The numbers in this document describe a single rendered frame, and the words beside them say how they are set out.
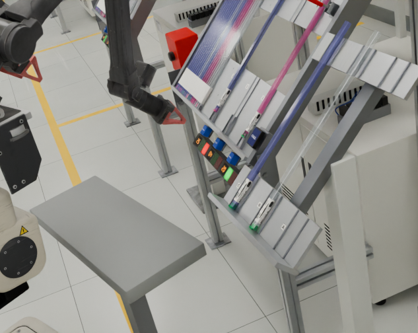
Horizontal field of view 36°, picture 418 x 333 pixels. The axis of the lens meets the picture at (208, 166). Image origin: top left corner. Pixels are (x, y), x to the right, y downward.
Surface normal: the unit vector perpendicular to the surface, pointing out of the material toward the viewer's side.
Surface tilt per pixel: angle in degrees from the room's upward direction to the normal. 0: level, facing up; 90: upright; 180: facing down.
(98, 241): 0
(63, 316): 0
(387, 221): 90
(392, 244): 90
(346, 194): 90
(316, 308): 0
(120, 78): 95
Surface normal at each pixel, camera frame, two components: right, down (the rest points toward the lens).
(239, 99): -0.79, -0.36
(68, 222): -0.21, -0.85
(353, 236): 0.40, 0.38
